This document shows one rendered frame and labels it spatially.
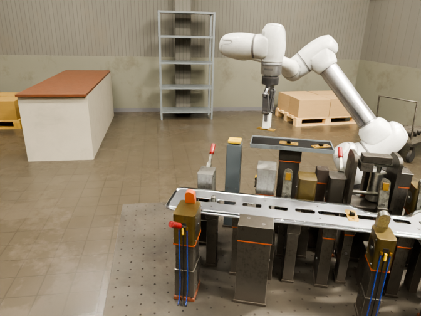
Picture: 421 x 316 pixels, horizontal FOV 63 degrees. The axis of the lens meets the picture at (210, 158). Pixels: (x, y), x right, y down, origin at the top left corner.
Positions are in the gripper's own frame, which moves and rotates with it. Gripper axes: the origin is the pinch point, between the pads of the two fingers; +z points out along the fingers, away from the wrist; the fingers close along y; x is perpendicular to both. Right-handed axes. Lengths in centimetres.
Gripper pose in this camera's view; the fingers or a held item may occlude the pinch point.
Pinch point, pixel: (267, 120)
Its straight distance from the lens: 161.6
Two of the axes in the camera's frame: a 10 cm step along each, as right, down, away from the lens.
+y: -4.4, 3.1, -8.4
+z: -0.2, 9.4, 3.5
